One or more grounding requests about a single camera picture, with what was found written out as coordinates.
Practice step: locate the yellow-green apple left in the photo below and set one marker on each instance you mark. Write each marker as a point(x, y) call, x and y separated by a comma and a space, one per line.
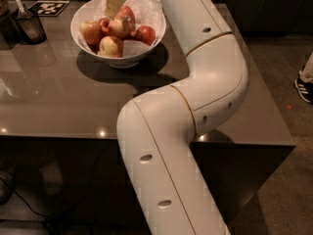
point(91, 32)

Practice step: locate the black white sneaker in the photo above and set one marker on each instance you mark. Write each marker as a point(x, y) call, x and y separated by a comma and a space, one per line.
point(304, 87)

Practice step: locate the red apple stem cavity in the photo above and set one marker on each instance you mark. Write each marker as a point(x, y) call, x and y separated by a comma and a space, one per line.
point(104, 23)

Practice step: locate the red apple front centre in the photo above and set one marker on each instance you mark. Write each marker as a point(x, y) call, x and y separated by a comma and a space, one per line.
point(111, 46)

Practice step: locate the white handled utensil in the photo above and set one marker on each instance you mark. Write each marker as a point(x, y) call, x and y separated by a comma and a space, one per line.
point(23, 12)

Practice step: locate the red apple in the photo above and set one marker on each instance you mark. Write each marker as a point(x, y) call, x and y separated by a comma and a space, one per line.
point(126, 13)
point(111, 46)
point(145, 34)

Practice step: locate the red apple top back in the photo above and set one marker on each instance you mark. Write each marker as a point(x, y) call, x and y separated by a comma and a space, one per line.
point(126, 13)

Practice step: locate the red apple right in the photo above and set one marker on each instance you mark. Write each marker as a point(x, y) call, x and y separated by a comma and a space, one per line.
point(145, 34)

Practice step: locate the black white fiducial marker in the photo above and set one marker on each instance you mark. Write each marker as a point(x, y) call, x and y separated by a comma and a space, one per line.
point(48, 8)

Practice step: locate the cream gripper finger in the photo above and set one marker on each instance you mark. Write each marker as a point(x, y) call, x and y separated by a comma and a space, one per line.
point(113, 7)

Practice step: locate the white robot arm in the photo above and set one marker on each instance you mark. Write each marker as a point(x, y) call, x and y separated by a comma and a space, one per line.
point(155, 129)

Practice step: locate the white ceramic bowl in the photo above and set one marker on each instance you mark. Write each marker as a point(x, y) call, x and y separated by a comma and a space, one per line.
point(117, 33)

